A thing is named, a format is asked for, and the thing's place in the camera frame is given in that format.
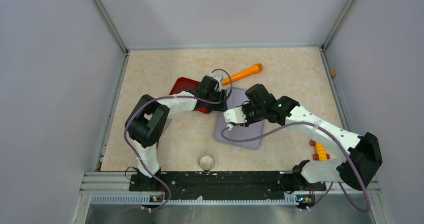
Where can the orange plastic rolling pin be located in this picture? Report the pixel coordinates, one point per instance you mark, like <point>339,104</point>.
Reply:
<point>254,69</point>

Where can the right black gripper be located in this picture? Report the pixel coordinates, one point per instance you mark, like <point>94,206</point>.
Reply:
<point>249,122</point>

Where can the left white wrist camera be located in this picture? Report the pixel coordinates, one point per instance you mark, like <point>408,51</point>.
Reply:
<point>219,82</point>

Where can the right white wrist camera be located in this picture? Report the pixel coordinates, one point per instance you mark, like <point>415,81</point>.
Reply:
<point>235,116</point>

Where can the metal scraper wooden handle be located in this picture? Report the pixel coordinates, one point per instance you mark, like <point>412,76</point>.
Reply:
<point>167,124</point>

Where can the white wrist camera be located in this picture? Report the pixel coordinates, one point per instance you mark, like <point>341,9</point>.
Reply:
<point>235,116</point>
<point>219,82</point>

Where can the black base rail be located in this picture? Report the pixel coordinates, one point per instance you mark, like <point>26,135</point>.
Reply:
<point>225,185</point>

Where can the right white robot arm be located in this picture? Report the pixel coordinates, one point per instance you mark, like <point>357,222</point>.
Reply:
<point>357,157</point>

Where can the yellow toy car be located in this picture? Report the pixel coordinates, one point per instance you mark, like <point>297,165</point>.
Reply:
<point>320,153</point>

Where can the dark red lacquer tray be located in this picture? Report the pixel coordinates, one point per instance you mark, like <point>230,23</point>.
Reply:
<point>189,87</point>

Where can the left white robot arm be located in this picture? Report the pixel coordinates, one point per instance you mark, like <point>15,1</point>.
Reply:
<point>151,116</point>

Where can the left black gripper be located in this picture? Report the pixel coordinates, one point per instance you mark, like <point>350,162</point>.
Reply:
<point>220,107</point>

